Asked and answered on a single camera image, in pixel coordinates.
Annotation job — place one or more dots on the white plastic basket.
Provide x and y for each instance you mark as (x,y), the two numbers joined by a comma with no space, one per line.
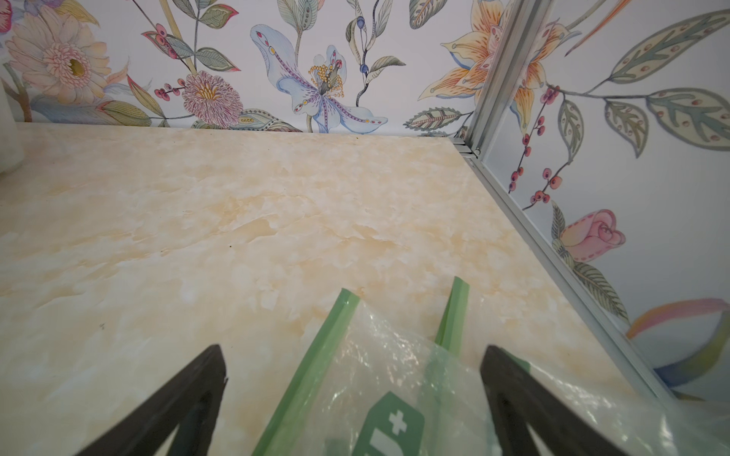
(11,150)

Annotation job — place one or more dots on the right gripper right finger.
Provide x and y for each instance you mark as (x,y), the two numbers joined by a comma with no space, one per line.
(521,407)

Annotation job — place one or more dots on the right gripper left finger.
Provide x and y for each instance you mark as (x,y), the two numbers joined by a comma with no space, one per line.
(185,409)

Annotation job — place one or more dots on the zip-top bag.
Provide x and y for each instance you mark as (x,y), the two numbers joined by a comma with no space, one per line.
(366,387)

